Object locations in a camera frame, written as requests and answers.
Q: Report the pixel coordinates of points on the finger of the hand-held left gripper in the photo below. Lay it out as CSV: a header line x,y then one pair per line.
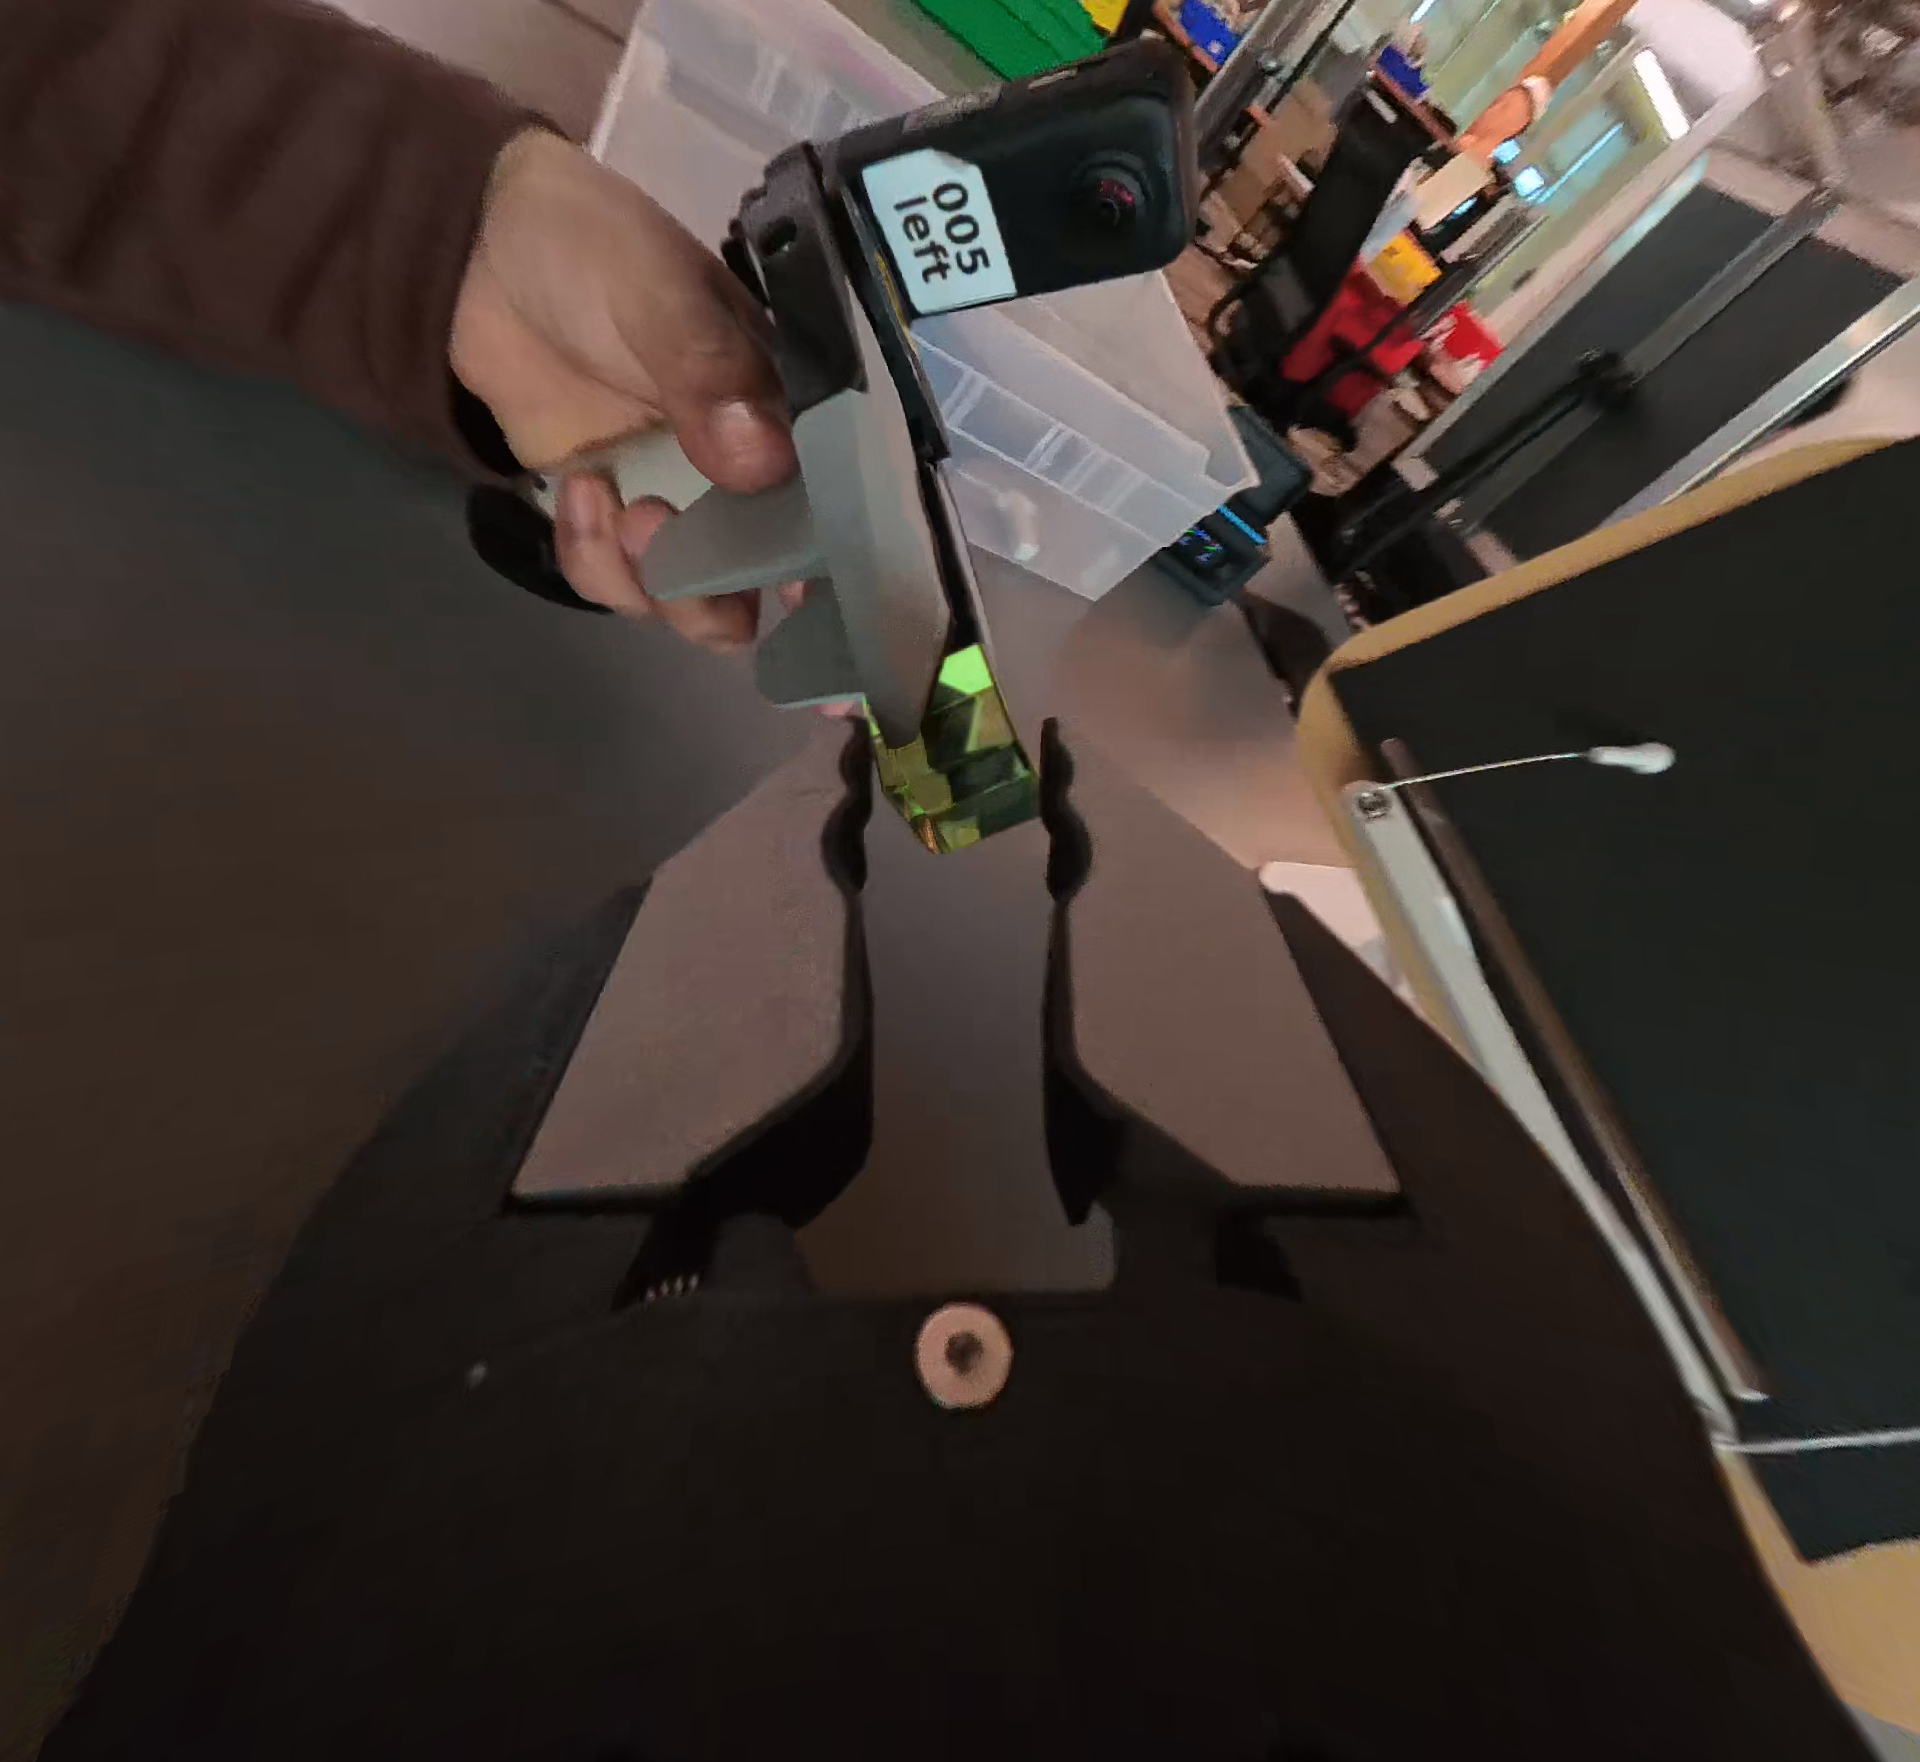
x,y
972,591
878,546

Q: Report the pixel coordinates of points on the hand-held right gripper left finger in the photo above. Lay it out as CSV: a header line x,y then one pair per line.
x,y
721,1012

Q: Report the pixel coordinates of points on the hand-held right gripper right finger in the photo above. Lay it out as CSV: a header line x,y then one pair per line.
x,y
1215,1042

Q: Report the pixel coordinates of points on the translucent green cube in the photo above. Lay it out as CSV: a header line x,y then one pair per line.
x,y
968,780

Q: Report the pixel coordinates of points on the person's left forearm brown sleeve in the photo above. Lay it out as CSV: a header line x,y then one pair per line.
x,y
224,142

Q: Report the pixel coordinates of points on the person's left hand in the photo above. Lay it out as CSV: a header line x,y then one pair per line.
x,y
599,307

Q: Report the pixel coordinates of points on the white flat stand base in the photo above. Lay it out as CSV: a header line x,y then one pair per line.
x,y
1319,908

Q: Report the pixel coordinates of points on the clear plastic storage bin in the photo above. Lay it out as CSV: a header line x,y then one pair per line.
x,y
1096,397

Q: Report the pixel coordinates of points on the small black display device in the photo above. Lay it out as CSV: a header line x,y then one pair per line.
x,y
1237,517

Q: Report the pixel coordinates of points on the black office chair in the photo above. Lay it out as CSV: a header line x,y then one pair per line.
x,y
1327,246

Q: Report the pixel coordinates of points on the red bag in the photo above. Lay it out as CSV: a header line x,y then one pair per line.
x,y
1402,338

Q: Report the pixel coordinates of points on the black board with wooden edge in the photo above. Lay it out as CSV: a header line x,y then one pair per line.
x,y
1724,1012

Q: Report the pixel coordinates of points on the black tripod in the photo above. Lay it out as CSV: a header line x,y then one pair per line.
x,y
1575,397

